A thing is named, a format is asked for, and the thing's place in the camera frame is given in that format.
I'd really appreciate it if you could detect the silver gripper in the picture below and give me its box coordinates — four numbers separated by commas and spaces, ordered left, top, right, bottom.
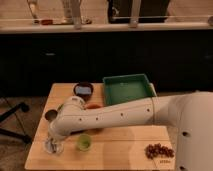
44, 134, 64, 154

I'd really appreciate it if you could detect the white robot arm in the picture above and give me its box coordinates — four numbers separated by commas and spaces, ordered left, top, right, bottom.
44, 92, 213, 171

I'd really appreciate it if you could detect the green paper cup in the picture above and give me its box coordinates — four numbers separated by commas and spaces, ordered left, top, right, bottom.
77, 134, 91, 151

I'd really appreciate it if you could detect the small metal cup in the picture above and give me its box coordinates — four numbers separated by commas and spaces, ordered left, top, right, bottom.
45, 109, 58, 122

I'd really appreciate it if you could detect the blue folded towel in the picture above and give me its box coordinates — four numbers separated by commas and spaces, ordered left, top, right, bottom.
75, 86, 91, 95

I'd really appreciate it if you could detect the black chair base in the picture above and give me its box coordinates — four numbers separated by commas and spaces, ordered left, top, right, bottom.
0, 96, 33, 145

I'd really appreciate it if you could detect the orange round object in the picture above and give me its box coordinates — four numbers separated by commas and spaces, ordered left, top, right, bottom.
85, 104, 102, 109

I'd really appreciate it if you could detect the dark brown bowl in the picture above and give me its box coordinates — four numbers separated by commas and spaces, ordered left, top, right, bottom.
73, 82, 94, 101

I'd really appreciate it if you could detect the green plastic tray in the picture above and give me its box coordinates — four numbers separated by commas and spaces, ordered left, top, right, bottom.
103, 74, 156, 106

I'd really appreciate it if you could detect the bunch of red grapes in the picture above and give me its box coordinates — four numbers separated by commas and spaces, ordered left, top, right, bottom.
145, 143, 174, 159

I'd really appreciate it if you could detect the dark cabinet counter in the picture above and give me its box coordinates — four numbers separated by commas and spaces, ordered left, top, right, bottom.
0, 25, 213, 97

